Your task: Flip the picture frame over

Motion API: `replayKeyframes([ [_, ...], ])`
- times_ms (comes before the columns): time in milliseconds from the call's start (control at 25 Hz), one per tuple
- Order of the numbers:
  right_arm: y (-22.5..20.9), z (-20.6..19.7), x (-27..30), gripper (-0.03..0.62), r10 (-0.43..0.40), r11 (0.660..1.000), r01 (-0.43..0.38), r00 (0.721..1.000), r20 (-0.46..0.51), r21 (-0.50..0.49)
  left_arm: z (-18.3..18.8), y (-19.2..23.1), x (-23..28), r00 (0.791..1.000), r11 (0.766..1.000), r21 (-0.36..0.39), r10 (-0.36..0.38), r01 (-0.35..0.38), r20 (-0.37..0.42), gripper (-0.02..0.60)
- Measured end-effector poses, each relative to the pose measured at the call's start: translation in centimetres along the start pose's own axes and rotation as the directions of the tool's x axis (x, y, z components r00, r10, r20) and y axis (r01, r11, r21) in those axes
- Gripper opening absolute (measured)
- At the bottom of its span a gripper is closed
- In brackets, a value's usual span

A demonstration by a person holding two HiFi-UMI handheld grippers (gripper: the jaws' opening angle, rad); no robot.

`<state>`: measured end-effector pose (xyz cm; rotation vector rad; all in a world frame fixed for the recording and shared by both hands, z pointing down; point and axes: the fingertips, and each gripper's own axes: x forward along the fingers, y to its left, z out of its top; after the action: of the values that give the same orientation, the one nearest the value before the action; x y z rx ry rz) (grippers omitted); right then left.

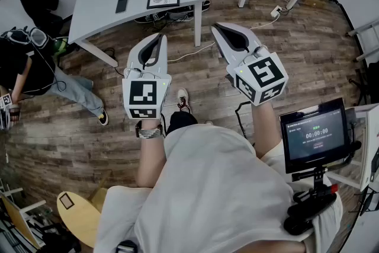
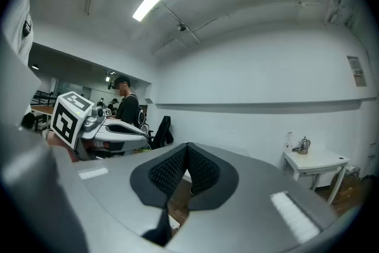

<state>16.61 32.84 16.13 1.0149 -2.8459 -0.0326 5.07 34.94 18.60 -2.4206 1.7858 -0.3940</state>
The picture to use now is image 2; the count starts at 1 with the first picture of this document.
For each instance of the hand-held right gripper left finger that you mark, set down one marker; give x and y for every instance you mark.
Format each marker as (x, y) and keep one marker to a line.
(112, 186)

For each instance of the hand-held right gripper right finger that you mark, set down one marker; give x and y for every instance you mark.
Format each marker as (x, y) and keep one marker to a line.
(251, 204)

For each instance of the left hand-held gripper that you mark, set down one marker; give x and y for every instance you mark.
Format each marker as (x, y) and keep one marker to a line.
(66, 118)

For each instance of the black office chair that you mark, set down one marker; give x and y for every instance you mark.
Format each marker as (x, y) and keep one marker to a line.
(162, 131)

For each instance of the clear plastic bottle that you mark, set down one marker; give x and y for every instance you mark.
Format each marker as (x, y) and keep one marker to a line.
(289, 142)

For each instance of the small white table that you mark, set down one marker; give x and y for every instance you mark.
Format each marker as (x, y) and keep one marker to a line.
(314, 161)

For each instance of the metal kettle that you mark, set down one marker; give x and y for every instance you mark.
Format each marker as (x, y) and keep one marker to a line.
(304, 145)

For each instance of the wooden table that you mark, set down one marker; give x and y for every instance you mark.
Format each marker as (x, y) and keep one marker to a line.
(43, 111)

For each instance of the cardboard boxes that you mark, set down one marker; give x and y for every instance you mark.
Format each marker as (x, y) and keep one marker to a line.
(348, 186)

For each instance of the black shirt clip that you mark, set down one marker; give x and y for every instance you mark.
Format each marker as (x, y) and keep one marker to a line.
(27, 28)

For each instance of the person's white shirt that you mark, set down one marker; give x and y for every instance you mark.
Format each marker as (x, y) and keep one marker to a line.
(16, 38)

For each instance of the grey gripper-mounted camera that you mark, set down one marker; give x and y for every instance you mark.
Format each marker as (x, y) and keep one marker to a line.
(94, 119)

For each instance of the ceiling dome camera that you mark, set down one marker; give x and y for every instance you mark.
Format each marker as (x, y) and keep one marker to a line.
(181, 28)

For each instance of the paper wall notice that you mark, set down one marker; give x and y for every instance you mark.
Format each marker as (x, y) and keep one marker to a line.
(356, 71)

